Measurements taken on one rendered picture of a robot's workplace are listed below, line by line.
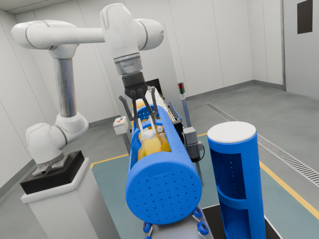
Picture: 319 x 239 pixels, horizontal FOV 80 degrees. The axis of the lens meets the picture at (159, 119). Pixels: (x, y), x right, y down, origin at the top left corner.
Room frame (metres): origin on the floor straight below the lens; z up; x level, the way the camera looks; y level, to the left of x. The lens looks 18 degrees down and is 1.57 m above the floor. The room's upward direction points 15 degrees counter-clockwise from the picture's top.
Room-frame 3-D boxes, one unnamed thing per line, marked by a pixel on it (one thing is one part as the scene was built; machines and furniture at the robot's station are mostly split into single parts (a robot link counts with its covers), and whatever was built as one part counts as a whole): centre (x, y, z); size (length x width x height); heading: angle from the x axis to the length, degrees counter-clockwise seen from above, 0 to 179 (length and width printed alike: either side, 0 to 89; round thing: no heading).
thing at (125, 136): (1.68, 0.36, 0.50); 0.04 x 0.04 x 1.00; 1
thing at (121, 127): (1.68, 0.36, 1.05); 0.20 x 0.10 x 0.10; 1
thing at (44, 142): (1.13, 0.73, 1.25); 0.18 x 0.16 x 0.22; 144
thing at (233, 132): (1.04, -0.40, 1.03); 0.28 x 0.28 x 0.01
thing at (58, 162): (1.10, 0.73, 1.11); 0.22 x 0.18 x 0.06; 7
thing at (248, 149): (1.04, -0.40, 0.59); 0.28 x 0.28 x 0.88
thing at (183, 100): (1.86, -0.29, 0.55); 0.04 x 0.04 x 1.10; 1
